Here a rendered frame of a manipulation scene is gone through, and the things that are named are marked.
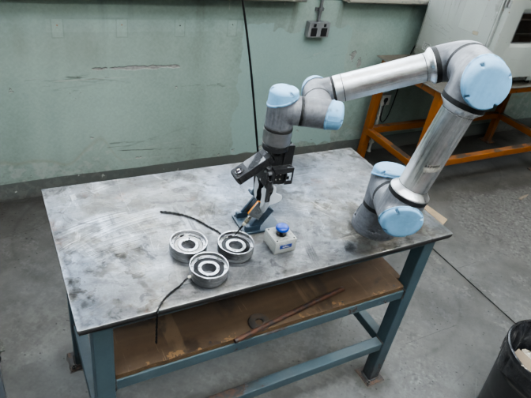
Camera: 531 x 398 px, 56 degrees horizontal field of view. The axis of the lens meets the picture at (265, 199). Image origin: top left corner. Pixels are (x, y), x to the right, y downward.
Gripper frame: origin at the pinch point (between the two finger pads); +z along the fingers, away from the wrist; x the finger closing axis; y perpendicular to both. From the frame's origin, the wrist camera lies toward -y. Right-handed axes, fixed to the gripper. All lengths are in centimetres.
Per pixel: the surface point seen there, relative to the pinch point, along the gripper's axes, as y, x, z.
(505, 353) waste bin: 89, -39, 55
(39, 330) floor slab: -63, 56, 93
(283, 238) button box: 6.2, -6.2, 8.6
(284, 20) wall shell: 88, 161, -6
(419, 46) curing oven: 185, 149, 7
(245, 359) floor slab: 13, 15, 93
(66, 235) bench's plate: -50, 16, 13
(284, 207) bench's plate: 17.1, 13.5, 13.1
